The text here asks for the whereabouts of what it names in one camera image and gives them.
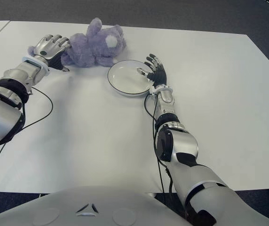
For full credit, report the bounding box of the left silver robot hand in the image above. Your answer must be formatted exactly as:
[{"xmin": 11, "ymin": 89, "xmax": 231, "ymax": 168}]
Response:
[{"xmin": 32, "ymin": 34, "xmax": 71, "ymax": 73}]

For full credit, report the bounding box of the purple plush doll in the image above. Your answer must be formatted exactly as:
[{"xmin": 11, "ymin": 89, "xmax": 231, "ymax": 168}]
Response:
[{"xmin": 27, "ymin": 18, "xmax": 127, "ymax": 69}]

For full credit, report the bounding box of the white plate with black rim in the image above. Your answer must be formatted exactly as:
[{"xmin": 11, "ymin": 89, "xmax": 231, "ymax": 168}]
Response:
[{"xmin": 107, "ymin": 60, "xmax": 154, "ymax": 97}]

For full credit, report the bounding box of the grey robot torso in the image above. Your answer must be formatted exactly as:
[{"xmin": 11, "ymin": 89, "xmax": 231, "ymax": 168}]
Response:
[{"xmin": 0, "ymin": 185, "xmax": 189, "ymax": 226}]

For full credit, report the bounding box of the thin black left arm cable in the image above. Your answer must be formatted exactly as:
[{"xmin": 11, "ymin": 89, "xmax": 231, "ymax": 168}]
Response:
[{"xmin": 0, "ymin": 86, "xmax": 54, "ymax": 179}]

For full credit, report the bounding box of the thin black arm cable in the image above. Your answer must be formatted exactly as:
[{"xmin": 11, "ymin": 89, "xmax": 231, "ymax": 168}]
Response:
[
  {"xmin": 144, "ymin": 93, "xmax": 166, "ymax": 196},
  {"xmin": 0, "ymin": 86, "xmax": 54, "ymax": 179}
]

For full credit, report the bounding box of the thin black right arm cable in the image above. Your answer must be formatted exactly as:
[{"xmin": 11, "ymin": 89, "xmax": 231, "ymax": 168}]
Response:
[{"xmin": 144, "ymin": 93, "xmax": 166, "ymax": 196}]

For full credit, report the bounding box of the thick black cable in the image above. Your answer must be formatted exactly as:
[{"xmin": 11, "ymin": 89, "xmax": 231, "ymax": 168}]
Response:
[{"xmin": 165, "ymin": 168, "xmax": 174, "ymax": 196}]

